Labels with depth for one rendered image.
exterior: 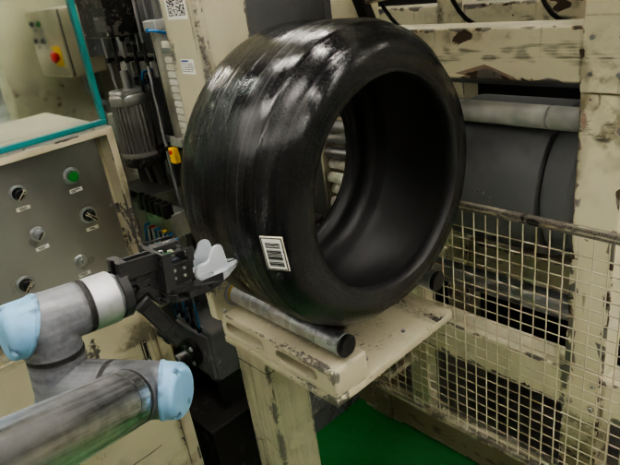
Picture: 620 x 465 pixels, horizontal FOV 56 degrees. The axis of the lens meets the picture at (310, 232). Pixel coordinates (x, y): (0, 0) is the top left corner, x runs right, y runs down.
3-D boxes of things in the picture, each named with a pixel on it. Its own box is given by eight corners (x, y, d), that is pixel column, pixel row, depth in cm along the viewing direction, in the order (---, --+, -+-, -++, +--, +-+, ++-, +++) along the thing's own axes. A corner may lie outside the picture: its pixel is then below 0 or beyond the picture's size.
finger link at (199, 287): (228, 275, 92) (179, 293, 86) (229, 283, 92) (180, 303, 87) (210, 267, 95) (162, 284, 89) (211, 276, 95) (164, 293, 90)
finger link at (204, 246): (233, 233, 96) (184, 249, 91) (236, 267, 98) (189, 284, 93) (222, 230, 99) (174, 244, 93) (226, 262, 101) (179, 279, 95)
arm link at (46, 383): (102, 441, 77) (85, 366, 74) (29, 436, 80) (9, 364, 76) (133, 407, 84) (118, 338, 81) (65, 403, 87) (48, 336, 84)
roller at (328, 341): (244, 283, 133) (238, 303, 133) (230, 280, 130) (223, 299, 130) (360, 337, 109) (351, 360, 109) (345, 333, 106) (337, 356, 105)
